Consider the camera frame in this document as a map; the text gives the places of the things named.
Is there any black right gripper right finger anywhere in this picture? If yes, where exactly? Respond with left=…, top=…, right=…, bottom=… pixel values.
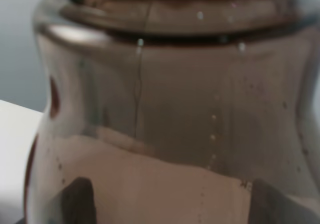
left=250, top=179, right=320, bottom=224

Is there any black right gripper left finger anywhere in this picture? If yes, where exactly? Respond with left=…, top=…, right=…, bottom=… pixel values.
left=51, top=177, right=97, bottom=224

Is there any brown translucent water bottle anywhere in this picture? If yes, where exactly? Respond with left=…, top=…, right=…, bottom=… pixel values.
left=24, top=0, right=320, bottom=224

